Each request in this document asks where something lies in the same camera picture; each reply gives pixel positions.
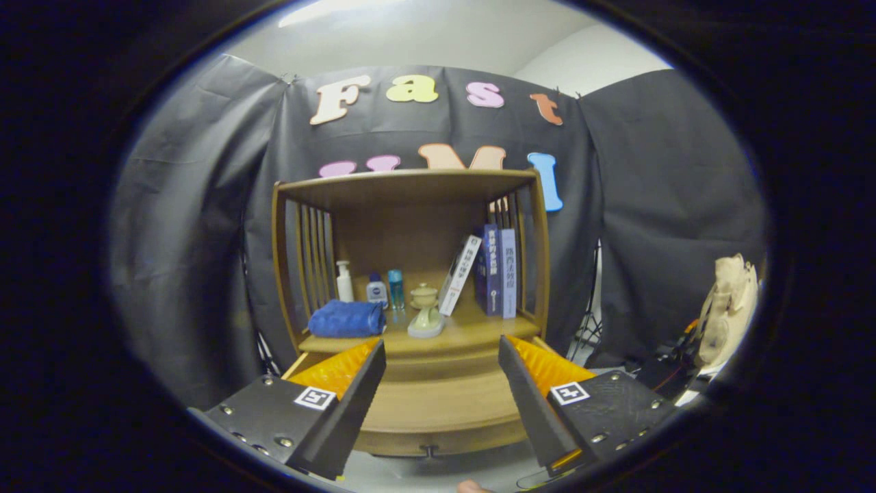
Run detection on black tripod stand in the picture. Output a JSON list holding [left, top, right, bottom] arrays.
[[243, 294, 281, 377], [567, 240, 604, 367]]

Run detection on pale green sponge brush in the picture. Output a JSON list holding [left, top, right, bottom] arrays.
[[407, 306, 446, 339]]

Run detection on white book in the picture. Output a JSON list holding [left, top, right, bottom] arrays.
[[438, 235, 483, 317]]

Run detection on dark blue book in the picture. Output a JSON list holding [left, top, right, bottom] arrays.
[[474, 223, 502, 316]]

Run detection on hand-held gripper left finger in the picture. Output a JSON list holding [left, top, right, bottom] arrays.
[[203, 338, 387, 481]]

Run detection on blue rolled towel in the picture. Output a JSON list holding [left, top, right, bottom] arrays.
[[308, 299, 387, 338]]

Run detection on wooden countertop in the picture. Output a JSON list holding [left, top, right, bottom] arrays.
[[299, 301, 541, 355]]

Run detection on black equipment with orange parts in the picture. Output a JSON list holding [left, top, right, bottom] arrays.
[[633, 318, 719, 405]]

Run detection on pale blue book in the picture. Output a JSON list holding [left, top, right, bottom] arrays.
[[500, 228, 518, 320]]

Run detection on wooden cabinet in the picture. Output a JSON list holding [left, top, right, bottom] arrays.
[[271, 168, 550, 384]]

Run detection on black backdrop cloth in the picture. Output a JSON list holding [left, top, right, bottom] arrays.
[[109, 53, 767, 412]]

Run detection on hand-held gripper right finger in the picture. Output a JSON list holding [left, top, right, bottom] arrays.
[[498, 334, 678, 478]]

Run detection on wooden drawer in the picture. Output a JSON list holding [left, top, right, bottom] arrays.
[[281, 336, 569, 457]]

